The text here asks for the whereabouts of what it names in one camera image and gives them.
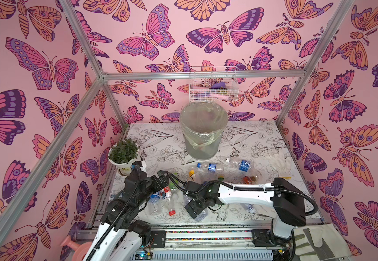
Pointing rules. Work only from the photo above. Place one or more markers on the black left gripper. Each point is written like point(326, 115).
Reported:
point(163, 181)

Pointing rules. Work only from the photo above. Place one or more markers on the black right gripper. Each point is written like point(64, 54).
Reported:
point(195, 205)

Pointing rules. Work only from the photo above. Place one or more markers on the clear bottle blue label large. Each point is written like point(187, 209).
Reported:
point(197, 217)

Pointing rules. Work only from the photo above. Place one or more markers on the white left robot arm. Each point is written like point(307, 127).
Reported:
point(120, 212)

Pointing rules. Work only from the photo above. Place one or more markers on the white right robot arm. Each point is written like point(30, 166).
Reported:
point(291, 205)

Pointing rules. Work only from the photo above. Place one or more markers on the grey mesh waste bin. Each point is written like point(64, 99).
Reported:
point(203, 124)

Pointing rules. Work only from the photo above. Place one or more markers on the clear bottle red cap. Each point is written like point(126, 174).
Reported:
point(169, 201)

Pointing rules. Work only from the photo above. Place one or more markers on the small blue label bottle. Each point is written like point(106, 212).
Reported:
point(154, 206)

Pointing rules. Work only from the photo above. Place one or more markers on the light green label bottle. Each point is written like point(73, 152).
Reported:
point(174, 183)

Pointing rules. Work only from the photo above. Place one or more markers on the yellow label small bottle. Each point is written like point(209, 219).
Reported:
point(193, 176)

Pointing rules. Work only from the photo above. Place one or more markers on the far blue label bottle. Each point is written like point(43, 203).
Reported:
point(213, 168)

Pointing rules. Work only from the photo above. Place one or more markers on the potted green plant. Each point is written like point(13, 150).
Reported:
point(123, 154)

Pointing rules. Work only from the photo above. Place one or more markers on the white work glove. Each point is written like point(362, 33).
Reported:
point(281, 163)

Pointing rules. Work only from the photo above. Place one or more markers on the pink watering can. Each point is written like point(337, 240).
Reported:
point(80, 250)

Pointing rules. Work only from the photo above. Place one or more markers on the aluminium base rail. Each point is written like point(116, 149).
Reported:
point(212, 243)

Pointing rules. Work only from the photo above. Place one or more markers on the white wire wall basket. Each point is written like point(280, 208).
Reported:
point(213, 86)

